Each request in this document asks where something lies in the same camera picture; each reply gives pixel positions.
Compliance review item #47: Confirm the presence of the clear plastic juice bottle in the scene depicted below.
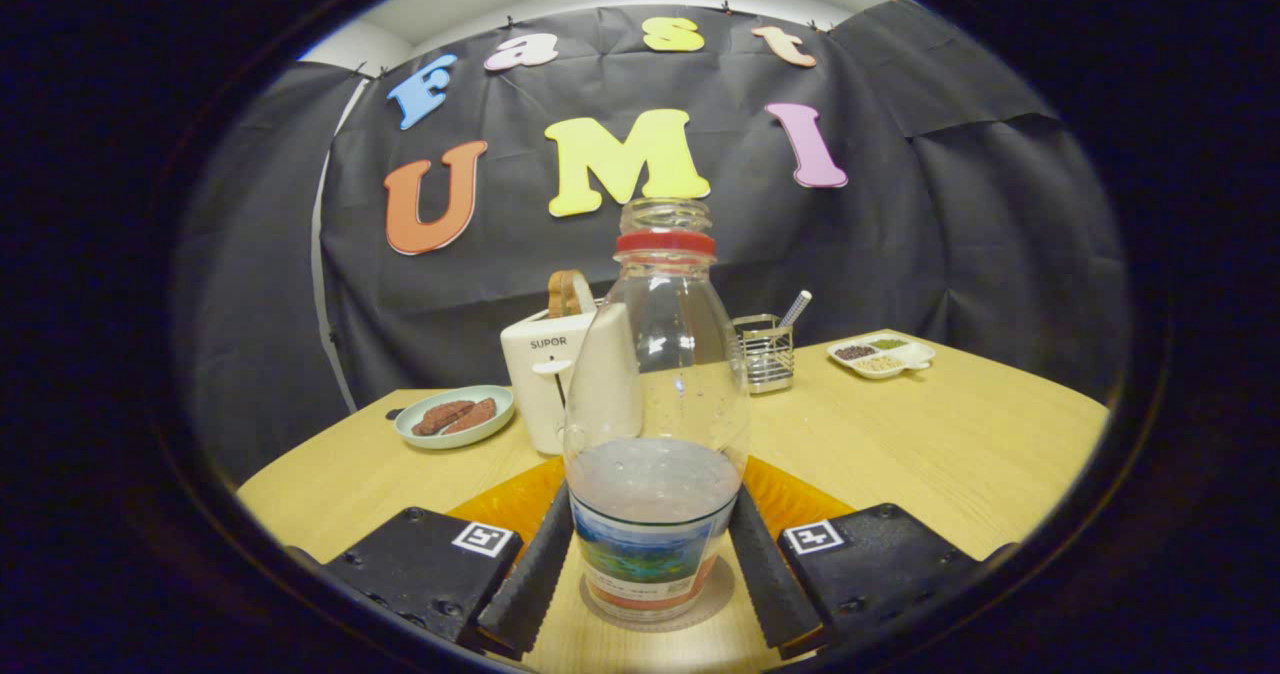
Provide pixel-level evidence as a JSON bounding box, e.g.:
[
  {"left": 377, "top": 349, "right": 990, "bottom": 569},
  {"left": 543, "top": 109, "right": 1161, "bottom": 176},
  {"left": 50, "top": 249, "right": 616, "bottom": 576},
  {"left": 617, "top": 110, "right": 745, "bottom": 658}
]
[{"left": 562, "top": 196, "right": 752, "bottom": 623}]

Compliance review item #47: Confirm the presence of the pale green plate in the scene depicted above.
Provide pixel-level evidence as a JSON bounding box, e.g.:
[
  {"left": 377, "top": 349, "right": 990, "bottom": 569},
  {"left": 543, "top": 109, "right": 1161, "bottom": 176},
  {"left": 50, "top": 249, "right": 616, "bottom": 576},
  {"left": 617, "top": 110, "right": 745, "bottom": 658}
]
[{"left": 393, "top": 384, "right": 517, "bottom": 451}]

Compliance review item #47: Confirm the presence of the metal wire utensil holder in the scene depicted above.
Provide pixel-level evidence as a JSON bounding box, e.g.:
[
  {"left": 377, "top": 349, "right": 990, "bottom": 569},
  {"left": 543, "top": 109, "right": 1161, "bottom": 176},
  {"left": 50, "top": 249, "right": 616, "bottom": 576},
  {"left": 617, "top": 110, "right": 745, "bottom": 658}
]
[{"left": 732, "top": 313, "right": 796, "bottom": 396}]

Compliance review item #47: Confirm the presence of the brown cookie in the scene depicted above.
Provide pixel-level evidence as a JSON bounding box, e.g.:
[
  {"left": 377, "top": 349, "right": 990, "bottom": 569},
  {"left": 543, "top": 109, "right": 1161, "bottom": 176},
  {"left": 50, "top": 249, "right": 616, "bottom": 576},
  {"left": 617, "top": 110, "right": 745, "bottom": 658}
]
[
  {"left": 411, "top": 400, "right": 477, "bottom": 438},
  {"left": 442, "top": 397, "right": 499, "bottom": 436}
]

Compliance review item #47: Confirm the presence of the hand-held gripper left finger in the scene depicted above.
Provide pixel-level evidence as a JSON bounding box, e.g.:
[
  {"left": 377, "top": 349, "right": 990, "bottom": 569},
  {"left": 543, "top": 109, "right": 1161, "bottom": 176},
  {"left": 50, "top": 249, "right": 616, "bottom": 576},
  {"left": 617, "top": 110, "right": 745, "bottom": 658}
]
[{"left": 285, "top": 457, "right": 574, "bottom": 660}]

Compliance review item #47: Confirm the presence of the black backdrop cloth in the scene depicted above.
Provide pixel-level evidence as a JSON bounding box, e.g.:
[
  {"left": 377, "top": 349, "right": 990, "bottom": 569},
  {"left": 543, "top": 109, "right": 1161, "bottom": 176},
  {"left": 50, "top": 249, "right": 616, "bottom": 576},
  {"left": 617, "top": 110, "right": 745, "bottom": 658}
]
[{"left": 175, "top": 0, "right": 1131, "bottom": 485}]

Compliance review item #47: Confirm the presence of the white toaster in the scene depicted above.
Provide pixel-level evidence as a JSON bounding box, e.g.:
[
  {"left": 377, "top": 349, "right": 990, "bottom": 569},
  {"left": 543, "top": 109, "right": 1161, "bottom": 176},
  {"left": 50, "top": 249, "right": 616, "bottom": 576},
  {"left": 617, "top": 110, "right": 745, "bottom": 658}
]
[{"left": 499, "top": 298, "right": 647, "bottom": 457}]

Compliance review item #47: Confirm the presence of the wooden table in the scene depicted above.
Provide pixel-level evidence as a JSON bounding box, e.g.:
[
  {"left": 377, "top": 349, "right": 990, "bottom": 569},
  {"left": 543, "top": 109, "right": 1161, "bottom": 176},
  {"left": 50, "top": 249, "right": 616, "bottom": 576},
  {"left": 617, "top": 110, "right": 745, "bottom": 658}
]
[{"left": 237, "top": 329, "right": 1112, "bottom": 674}]

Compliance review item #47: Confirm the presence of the bread slice in toaster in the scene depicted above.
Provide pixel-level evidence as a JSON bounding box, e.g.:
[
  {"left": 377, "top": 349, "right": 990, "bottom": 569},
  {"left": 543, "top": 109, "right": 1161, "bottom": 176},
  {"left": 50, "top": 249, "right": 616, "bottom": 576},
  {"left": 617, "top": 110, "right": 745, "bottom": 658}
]
[{"left": 546, "top": 269, "right": 599, "bottom": 319}]

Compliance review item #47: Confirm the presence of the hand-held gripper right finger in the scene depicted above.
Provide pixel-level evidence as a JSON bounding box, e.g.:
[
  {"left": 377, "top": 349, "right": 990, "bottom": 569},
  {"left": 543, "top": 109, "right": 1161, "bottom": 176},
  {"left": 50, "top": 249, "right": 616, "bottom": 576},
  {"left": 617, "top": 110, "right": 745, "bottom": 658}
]
[{"left": 727, "top": 457, "right": 1019, "bottom": 657}]

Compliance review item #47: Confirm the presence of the white divided dish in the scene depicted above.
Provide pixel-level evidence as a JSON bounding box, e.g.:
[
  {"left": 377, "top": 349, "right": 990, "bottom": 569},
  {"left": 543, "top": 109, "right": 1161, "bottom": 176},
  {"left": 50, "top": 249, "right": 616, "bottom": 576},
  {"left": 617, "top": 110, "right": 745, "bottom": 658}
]
[{"left": 826, "top": 334, "right": 938, "bottom": 382}]

